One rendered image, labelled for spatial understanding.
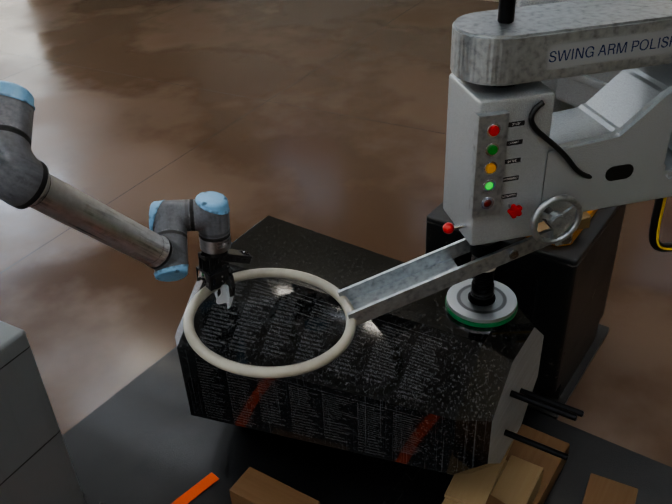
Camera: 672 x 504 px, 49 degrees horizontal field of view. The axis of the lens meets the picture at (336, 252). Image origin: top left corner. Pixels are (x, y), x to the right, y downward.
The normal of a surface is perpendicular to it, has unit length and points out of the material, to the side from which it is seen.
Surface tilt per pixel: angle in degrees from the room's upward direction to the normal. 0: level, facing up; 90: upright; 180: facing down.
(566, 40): 90
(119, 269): 0
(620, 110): 40
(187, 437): 0
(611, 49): 90
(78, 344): 0
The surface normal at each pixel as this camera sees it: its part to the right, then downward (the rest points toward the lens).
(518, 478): -0.04, -0.83
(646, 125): 0.24, 0.53
